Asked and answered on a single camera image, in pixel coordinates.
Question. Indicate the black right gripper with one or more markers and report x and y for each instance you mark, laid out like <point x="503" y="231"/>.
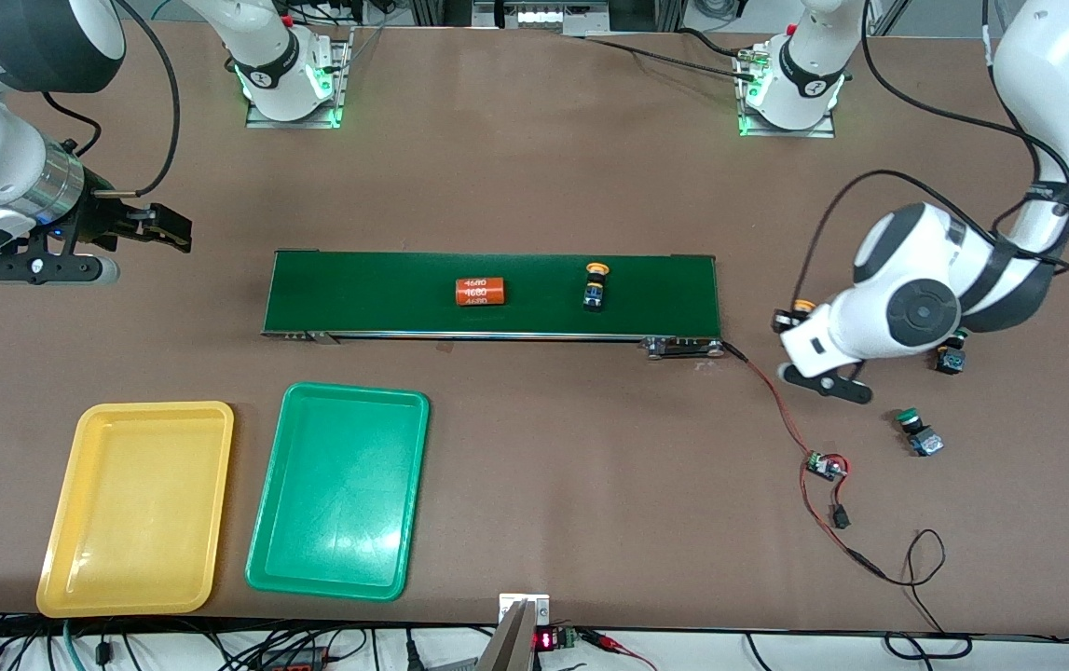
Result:
<point x="98" y="219"/>

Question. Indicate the yellow push button switch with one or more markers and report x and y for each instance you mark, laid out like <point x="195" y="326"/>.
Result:
<point x="596" y="296"/>
<point x="804" y="305"/>

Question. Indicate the green push button switch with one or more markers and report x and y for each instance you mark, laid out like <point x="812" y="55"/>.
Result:
<point x="950" y="362"/>
<point x="924" y="440"/>

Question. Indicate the orange printed cylinder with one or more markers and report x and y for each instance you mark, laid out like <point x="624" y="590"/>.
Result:
<point x="481" y="292"/>

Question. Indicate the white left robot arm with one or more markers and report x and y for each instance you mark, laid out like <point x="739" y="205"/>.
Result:
<point x="916" y="308"/>

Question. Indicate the small green circuit board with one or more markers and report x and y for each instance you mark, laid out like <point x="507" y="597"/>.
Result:
<point x="821" y="463"/>

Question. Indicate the green conveyor belt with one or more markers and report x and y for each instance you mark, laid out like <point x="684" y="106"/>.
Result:
<point x="357" y="294"/>

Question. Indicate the yellow plastic tray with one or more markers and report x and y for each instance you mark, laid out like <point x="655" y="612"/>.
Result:
<point x="133" y="508"/>

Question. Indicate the green plastic tray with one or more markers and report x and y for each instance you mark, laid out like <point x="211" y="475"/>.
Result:
<point x="338" y="494"/>

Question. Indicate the red clip lead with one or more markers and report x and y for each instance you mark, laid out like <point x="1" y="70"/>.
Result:
<point x="610" y="642"/>

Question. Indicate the red digit display module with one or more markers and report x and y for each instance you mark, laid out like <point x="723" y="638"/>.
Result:
<point x="545" y="640"/>

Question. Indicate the grey metal pole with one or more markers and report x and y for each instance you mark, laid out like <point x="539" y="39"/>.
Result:
<point x="508" y="648"/>

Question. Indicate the black power strip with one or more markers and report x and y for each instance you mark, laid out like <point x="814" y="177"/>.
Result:
<point x="296" y="664"/>

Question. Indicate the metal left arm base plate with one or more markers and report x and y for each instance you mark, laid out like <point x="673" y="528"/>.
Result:
<point x="786" y="132"/>

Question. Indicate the silver mounting bracket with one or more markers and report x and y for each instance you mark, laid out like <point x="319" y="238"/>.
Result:
<point x="541" y="610"/>

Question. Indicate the aluminium frame with light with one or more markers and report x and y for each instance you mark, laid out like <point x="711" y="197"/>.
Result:
<point x="543" y="17"/>

